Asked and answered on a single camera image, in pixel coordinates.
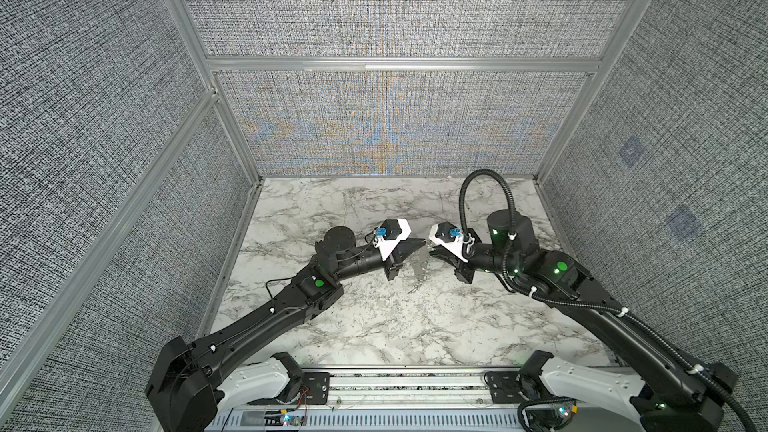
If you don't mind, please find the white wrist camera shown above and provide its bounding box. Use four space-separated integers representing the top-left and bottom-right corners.
428 222 476 263
372 219 412 261

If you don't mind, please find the black corrugated cable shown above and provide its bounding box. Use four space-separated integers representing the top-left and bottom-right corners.
458 169 758 432

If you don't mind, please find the aluminium enclosure frame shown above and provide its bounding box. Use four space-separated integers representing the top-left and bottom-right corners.
0 0 682 403

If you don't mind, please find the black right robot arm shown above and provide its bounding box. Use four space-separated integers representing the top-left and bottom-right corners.
428 210 756 431

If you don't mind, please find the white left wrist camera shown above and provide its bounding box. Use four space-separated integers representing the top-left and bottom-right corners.
372 219 412 261

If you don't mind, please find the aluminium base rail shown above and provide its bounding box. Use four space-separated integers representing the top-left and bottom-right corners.
206 358 645 431

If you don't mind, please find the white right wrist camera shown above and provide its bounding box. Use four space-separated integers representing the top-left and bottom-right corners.
428 222 476 263

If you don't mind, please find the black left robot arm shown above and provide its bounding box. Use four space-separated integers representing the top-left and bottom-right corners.
145 219 425 431

